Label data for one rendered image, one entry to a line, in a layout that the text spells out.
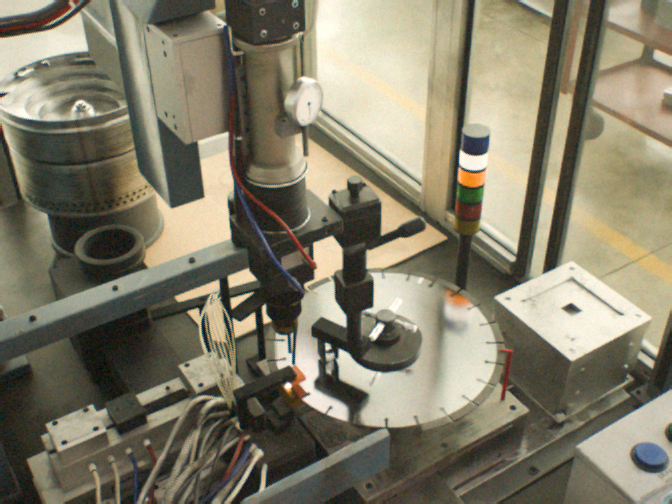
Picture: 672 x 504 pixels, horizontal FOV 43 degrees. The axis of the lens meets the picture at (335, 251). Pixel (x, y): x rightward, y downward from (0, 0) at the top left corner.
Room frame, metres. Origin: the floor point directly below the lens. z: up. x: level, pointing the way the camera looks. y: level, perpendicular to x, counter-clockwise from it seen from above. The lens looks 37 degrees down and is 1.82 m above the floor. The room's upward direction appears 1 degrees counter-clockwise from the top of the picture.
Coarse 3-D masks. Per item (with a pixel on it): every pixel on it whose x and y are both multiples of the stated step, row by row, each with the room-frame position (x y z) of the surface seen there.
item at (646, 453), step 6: (642, 444) 0.75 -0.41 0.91; (648, 444) 0.75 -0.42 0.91; (654, 444) 0.75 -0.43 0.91; (636, 450) 0.74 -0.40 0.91; (642, 450) 0.74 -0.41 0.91; (648, 450) 0.74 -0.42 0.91; (654, 450) 0.74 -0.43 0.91; (660, 450) 0.74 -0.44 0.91; (636, 456) 0.74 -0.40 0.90; (642, 456) 0.73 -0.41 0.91; (648, 456) 0.73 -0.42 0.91; (654, 456) 0.73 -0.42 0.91; (660, 456) 0.73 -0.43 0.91; (666, 456) 0.73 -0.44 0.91; (642, 462) 0.73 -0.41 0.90; (648, 462) 0.72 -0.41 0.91; (654, 462) 0.72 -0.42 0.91; (660, 462) 0.72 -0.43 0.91
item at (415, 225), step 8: (400, 224) 0.85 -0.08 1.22; (408, 224) 0.84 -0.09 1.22; (416, 224) 0.84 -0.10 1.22; (424, 224) 0.85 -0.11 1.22; (392, 232) 0.84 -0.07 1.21; (400, 232) 0.84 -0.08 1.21; (408, 232) 0.84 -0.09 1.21; (416, 232) 0.84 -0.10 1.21; (376, 240) 0.83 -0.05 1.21; (384, 240) 0.83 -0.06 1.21; (392, 240) 0.83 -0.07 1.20; (368, 248) 0.82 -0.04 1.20
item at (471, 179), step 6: (462, 168) 1.17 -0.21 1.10; (462, 174) 1.17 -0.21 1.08; (468, 174) 1.16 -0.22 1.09; (474, 174) 1.16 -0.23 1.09; (480, 174) 1.16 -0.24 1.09; (462, 180) 1.17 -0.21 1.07; (468, 180) 1.16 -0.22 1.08; (474, 180) 1.16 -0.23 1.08; (480, 180) 1.16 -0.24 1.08; (468, 186) 1.16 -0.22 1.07; (474, 186) 1.16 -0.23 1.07; (480, 186) 1.16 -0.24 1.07
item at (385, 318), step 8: (392, 304) 0.95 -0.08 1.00; (368, 312) 0.93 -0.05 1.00; (376, 312) 0.93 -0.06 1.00; (384, 312) 0.92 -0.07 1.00; (392, 312) 0.92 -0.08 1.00; (376, 320) 0.91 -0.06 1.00; (384, 320) 0.91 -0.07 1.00; (392, 320) 0.91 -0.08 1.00; (376, 328) 0.89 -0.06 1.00; (384, 328) 0.90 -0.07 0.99; (392, 328) 0.91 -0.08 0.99; (408, 328) 0.90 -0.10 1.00; (416, 328) 0.90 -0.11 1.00; (376, 336) 0.88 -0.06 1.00
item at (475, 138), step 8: (464, 128) 1.19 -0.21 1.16; (472, 128) 1.19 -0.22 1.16; (480, 128) 1.19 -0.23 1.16; (488, 128) 1.19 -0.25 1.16; (464, 136) 1.17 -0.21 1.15; (472, 136) 1.16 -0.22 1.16; (480, 136) 1.16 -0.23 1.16; (488, 136) 1.17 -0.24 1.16; (464, 144) 1.17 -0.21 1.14; (472, 144) 1.16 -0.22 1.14; (480, 144) 1.16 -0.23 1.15; (488, 144) 1.17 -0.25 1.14; (472, 152) 1.16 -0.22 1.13; (480, 152) 1.16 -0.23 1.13
